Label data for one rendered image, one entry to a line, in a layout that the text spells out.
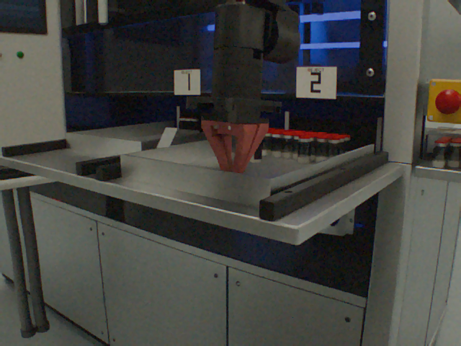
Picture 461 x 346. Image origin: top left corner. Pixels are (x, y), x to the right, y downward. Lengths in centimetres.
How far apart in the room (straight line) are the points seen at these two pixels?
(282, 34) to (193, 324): 89
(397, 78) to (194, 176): 42
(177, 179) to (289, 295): 50
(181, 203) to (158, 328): 88
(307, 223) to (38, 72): 101
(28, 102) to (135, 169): 73
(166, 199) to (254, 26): 23
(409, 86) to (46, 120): 98
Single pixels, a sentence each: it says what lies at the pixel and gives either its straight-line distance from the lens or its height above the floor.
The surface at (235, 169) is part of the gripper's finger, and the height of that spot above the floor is 92.
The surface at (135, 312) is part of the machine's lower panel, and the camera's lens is 140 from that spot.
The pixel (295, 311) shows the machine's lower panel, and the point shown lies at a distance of 97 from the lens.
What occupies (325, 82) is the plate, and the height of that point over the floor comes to 102.
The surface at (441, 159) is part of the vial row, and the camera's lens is 76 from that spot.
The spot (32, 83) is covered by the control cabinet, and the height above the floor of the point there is 103.
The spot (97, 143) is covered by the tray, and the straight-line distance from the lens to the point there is 86.
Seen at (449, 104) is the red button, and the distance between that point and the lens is 71.
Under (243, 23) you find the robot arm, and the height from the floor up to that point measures 108.
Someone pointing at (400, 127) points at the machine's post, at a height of 95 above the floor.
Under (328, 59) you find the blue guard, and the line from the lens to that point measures 81.
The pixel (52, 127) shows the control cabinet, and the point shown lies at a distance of 130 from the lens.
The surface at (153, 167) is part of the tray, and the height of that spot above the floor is 90.
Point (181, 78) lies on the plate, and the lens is 103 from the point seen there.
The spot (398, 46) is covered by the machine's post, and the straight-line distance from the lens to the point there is 77.
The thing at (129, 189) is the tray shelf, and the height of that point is 88.
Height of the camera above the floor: 102
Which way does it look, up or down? 12 degrees down
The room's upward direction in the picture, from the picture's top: straight up
